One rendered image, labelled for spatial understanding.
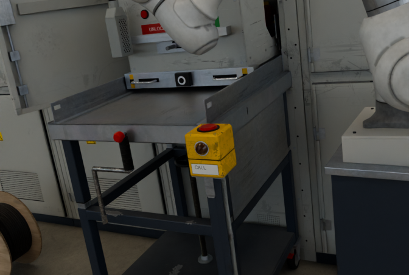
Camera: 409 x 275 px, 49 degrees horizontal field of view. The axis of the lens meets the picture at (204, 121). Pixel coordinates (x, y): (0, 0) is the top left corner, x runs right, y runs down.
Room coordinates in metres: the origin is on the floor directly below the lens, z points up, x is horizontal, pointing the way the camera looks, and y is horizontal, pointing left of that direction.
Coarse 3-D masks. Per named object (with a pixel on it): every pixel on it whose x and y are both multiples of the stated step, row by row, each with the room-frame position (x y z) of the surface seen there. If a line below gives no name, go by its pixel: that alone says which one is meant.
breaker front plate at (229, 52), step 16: (128, 0) 1.73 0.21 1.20; (224, 0) 1.55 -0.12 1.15; (128, 16) 1.74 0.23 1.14; (224, 16) 1.55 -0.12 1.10; (240, 16) 1.52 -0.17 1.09; (240, 32) 1.52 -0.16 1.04; (144, 48) 1.71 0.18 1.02; (160, 48) 1.68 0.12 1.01; (224, 48) 1.56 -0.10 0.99; (240, 48) 1.53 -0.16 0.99; (144, 64) 1.72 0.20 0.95; (160, 64) 1.69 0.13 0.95; (176, 64) 1.65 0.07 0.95; (192, 64) 1.62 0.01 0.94; (208, 64) 1.59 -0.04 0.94; (224, 64) 1.56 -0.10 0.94; (240, 64) 1.53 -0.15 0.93
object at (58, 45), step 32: (0, 0) 1.69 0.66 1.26; (32, 0) 1.78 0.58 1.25; (64, 0) 1.84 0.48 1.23; (96, 0) 1.92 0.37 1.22; (0, 32) 1.67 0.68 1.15; (32, 32) 1.77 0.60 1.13; (64, 32) 1.84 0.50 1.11; (96, 32) 1.92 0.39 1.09; (32, 64) 1.75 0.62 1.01; (64, 64) 1.82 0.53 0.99; (96, 64) 1.91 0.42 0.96; (128, 64) 2.00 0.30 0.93; (32, 96) 1.73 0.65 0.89; (64, 96) 1.81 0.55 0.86
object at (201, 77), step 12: (144, 72) 1.72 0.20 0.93; (156, 72) 1.68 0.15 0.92; (168, 72) 1.66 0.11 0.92; (192, 72) 1.61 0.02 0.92; (204, 72) 1.59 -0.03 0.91; (216, 72) 1.56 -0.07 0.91; (228, 72) 1.54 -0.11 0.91; (144, 84) 1.71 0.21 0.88; (156, 84) 1.69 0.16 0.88; (168, 84) 1.66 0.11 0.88; (204, 84) 1.59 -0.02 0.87; (216, 84) 1.57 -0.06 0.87; (228, 84) 1.54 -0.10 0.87
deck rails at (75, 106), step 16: (272, 64) 1.64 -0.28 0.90; (240, 80) 1.37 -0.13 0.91; (256, 80) 1.49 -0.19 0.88; (272, 80) 1.61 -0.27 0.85; (80, 96) 1.54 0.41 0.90; (96, 96) 1.60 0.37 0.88; (112, 96) 1.68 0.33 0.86; (224, 96) 1.26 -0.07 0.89; (240, 96) 1.36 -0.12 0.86; (64, 112) 1.46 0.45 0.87; (80, 112) 1.52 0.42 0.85; (208, 112) 1.16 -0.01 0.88; (224, 112) 1.24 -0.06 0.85
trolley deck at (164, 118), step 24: (288, 72) 1.70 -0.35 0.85; (144, 96) 1.66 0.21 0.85; (168, 96) 1.59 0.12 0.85; (192, 96) 1.53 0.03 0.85; (264, 96) 1.45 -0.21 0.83; (72, 120) 1.42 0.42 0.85; (96, 120) 1.38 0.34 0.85; (120, 120) 1.33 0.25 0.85; (144, 120) 1.29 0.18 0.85; (168, 120) 1.25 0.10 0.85; (192, 120) 1.21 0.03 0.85; (216, 120) 1.18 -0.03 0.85; (240, 120) 1.26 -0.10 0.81
